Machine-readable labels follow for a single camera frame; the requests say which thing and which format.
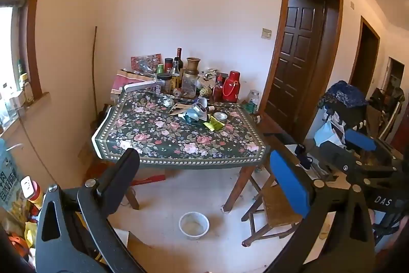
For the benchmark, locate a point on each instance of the green wrapper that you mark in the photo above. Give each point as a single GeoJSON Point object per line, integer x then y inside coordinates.
{"type": "Point", "coordinates": [213, 125]}

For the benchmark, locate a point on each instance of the dark brown panel door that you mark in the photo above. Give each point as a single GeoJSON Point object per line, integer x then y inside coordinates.
{"type": "Point", "coordinates": [297, 62]}

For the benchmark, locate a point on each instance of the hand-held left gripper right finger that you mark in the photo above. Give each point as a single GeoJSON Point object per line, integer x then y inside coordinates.
{"type": "Point", "coordinates": [289, 183]}

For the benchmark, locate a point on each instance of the liquor bottle yellow label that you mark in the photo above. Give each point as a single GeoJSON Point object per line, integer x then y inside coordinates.
{"type": "Point", "coordinates": [175, 79]}

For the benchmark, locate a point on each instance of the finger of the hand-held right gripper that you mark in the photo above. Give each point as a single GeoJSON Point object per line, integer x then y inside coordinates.
{"type": "Point", "coordinates": [332, 161]}
{"type": "Point", "coordinates": [359, 138]}

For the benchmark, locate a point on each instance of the green glass bottle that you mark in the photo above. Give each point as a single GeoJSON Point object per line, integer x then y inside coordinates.
{"type": "Point", "coordinates": [21, 74]}

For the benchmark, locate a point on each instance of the red patterned packet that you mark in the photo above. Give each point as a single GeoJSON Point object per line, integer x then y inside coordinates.
{"type": "Point", "coordinates": [143, 61]}

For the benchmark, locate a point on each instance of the brown wooden door frame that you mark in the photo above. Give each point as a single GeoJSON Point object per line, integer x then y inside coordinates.
{"type": "Point", "coordinates": [286, 4]}

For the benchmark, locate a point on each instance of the brown ceramic vase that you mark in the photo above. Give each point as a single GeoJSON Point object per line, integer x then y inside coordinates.
{"type": "Point", "coordinates": [193, 66]}

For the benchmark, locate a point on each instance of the red sauce bottle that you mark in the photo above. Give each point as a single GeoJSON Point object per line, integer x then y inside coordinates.
{"type": "Point", "coordinates": [218, 90]}

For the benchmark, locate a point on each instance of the wooden table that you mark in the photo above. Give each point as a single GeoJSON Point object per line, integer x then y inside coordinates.
{"type": "Point", "coordinates": [238, 186]}

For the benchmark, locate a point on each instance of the clear jar black lid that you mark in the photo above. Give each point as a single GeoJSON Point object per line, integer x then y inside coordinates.
{"type": "Point", "coordinates": [164, 84]}

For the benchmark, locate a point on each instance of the brown window frame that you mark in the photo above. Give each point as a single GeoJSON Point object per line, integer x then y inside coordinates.
{"type": "Point", "coordinates": [33, 36]}

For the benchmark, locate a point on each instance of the white plastic bucket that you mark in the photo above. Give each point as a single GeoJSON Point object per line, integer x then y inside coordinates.
{"type": "Point", "coordinates": [194, 236]}

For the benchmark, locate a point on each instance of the light blue plastic wrapper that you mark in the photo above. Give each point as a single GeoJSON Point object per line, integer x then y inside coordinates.
{"type": "Point", "coordinates": [193, 114]}

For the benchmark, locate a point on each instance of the light blue face mask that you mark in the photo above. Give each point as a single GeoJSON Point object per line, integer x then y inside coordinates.
{"type": "Point", "coordinates": [326, 132]}

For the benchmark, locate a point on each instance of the red and black can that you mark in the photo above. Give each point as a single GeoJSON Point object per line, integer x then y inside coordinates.
{"type": "Point", "coordinates": [168, 64]}

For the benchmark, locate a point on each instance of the dark blue patterned cloth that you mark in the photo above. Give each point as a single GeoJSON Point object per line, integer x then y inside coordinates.
{"type": "Point", "coordinates": [343, 94]}

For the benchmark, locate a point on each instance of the red thermos flask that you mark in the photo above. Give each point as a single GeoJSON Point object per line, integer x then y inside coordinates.
{"type": "Point", "coordinates": [230, 87]}

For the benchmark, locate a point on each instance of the green can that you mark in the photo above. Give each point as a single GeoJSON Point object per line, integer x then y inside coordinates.
{"type": "Point", "coordinates": [160, 69]}

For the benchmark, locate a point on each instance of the wooden chair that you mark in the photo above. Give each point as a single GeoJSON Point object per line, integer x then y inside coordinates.
{"type": "Point", "coordinates": [281, 209]}

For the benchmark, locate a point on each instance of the blue printed bag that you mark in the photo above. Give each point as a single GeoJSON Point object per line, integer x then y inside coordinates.
{"type": "Point", "coordinates": [9, 177]}

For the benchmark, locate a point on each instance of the narrow wooden door frame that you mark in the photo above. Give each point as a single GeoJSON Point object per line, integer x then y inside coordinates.
{"type": "Point", "coordinates": [361, 36]}

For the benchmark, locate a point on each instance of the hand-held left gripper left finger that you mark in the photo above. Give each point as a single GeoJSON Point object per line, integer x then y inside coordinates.
{"type": "Point", "coordinates": [123, 177]}

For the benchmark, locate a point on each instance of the brown paper bag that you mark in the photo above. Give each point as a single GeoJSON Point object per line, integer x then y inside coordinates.
{"type": "Point", "coordinates": [124, 79]}

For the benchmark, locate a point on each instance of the clear jar gold lid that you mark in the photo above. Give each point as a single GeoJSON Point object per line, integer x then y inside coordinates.
{"type": "Point", "coordinates": [189, 86]}

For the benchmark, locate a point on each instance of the long white box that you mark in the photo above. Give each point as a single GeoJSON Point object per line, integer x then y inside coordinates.
{"type": "Point", "coordinates": [140, 86]}

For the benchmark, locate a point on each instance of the wall light switch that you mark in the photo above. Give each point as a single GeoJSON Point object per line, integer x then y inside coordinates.
{"type": "Point", "coordinates": [266, 33]}

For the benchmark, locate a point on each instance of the orange bottle white cap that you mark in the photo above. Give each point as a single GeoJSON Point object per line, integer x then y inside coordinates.
{"type": "Point", "coordinates": [35, 196]}

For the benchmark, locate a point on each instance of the foil ball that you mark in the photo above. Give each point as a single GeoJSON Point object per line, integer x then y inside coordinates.
{"type": "Point", "coordinates": [166, 101]}

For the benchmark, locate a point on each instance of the small metal bowl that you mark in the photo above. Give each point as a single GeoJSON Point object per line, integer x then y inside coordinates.
{"type": "Point", "coordinates": [220, 116]}

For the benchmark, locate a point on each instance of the green custard apple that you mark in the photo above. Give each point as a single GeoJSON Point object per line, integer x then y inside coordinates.
{"type": "Point", "coordinates": [206, 91]}

